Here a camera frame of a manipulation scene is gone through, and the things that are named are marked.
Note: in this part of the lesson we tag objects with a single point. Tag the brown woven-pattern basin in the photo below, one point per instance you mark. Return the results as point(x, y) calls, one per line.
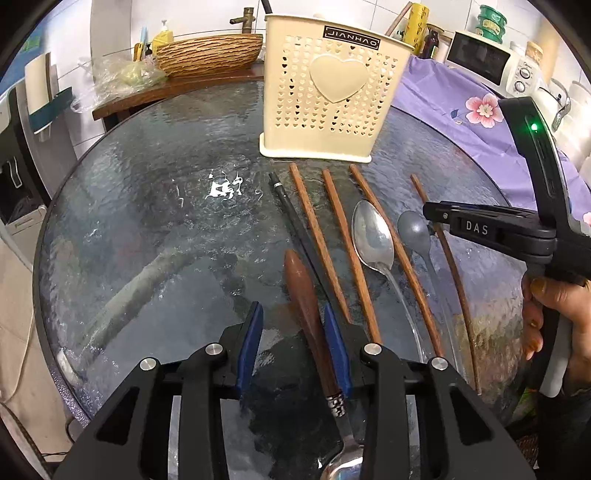
point(208, 55)

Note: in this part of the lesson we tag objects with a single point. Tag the clear plastic bag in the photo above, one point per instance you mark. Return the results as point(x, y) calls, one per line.
point(114, 78)

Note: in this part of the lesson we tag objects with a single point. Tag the beige plastic utensil holder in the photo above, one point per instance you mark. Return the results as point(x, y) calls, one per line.
point(327, 89)

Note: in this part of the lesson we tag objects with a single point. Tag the yellow soap bottle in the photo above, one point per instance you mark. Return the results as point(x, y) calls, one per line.
point(162, 38)

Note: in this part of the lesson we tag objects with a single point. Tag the white microwave oven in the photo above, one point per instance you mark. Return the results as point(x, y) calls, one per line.
point(502, 70)

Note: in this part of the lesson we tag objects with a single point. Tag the purple floral cloth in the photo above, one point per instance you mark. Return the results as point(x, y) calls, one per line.
point(468, 113)

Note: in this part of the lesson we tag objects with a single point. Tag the person's right hand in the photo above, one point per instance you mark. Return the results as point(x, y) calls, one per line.
point(571, 301)

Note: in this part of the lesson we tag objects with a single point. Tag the green stacked containers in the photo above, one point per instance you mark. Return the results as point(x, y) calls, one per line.
point(491, 24)

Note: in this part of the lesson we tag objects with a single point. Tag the shiny metal spoon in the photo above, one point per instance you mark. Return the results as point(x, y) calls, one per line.
point(374, 245)

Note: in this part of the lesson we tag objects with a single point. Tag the water dispenser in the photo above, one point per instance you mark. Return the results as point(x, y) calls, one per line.
point(36, 149)

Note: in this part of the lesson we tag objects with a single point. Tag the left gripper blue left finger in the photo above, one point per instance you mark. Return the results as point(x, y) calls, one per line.
point(249, 338)

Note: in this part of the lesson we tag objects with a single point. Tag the wooden counter shelf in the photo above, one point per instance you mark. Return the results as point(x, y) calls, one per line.
point(111, 113)

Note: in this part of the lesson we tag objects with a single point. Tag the grey plastic spoon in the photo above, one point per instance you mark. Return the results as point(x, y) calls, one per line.
point(416, 236)

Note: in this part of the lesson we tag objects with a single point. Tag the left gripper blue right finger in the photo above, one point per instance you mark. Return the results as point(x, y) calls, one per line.
point(337, 349)

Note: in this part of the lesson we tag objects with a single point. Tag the wooden-handled spoon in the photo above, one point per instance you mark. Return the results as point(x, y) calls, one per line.
point(347, 464)

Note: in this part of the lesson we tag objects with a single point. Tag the black chopstick with silver band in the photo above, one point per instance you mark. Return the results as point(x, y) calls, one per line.
point(308, 245)

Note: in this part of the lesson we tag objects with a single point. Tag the brass faucet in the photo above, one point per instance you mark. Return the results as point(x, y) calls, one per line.
point(246, 20)

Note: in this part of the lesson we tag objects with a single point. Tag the yellow foil roll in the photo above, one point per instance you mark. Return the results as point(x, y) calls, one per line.
point(414, 32)

